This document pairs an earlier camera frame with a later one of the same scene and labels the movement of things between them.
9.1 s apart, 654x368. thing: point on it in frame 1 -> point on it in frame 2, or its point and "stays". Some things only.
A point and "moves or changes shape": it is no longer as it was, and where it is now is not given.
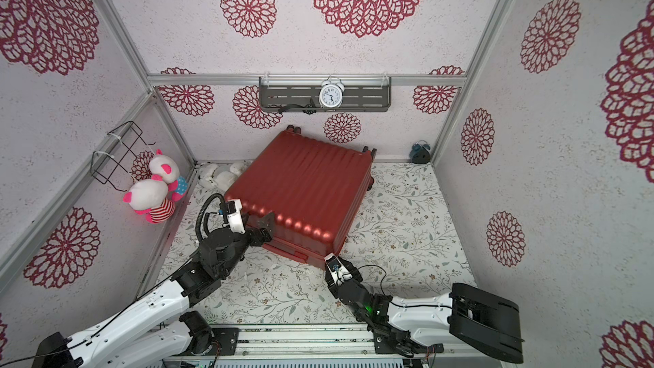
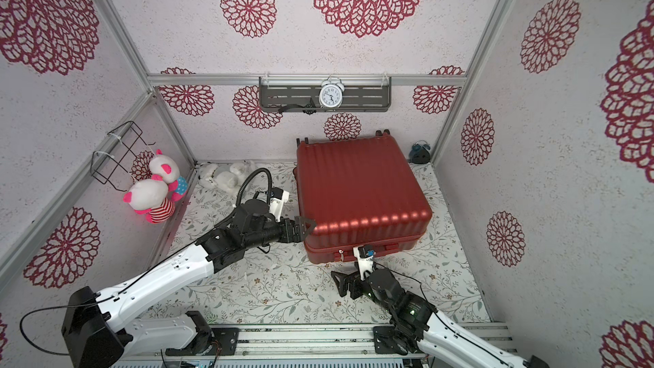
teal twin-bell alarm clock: [420, 153] stays
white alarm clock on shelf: [330, 94] stays
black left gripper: [267, 233] -> [289, 236]
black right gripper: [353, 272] -> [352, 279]
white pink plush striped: [149, 197] stays
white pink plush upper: [165, 169] stays
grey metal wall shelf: [301, 94] stays
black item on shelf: [307, 108] stays
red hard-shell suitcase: [315, 187] moves or changes shape
